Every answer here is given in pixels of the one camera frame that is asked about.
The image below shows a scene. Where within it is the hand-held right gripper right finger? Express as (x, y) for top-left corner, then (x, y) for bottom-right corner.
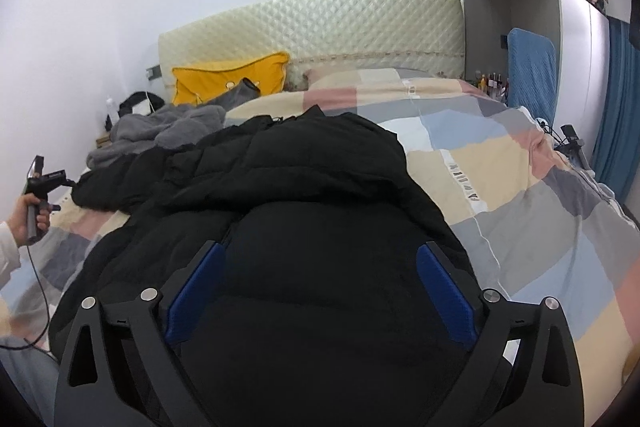
(415, 241), (586, 427)

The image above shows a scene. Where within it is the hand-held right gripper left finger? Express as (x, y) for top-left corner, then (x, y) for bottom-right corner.
(54, 239), (231, 427)

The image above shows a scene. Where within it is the black puffer jacket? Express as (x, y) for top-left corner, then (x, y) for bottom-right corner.
(47, 105), (508, 427)

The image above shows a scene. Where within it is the person's left forearm white sleeve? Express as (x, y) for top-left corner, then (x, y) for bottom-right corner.
(0, 221), (22, 292)

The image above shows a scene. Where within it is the person's left hand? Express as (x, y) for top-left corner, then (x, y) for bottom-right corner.
(9, 194), (52, 249)

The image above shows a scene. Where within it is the grey fleece garment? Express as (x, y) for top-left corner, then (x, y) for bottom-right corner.
(86, 104), (227, 171)

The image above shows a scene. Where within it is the black bag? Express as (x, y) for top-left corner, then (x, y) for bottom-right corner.
(118, 91), (167, 118)

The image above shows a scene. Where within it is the pastel checked duvet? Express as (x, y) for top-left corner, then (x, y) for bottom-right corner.
(0, 68), (640, 427)

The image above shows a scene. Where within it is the person's grey trouser leg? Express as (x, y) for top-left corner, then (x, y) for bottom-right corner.
(0, 346), (62, 427)

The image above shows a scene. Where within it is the yellow pillow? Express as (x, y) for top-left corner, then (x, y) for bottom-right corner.
(171, 52), (292, 106)

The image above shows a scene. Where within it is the dark grey rolled cloth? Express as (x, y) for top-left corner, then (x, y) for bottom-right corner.
(202, 78), (261, 108)

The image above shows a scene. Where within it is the group of small bottles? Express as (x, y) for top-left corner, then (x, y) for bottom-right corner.
(470, 71), (511, 100)

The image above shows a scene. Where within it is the blue towel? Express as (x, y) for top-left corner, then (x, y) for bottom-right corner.
(506, 27), (558, 132)

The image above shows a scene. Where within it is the blue curtain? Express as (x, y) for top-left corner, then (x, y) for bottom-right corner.
(592, 18), (640, 223)

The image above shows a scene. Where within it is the cream quilted headboard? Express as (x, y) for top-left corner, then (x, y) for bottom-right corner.
(158, 0), (467, 100)

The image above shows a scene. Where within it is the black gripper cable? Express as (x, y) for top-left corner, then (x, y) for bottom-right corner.
(0, 242), (57, 352)

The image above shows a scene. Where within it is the black camera on stand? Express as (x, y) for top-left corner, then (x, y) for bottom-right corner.
(537, 118), (593, 170)

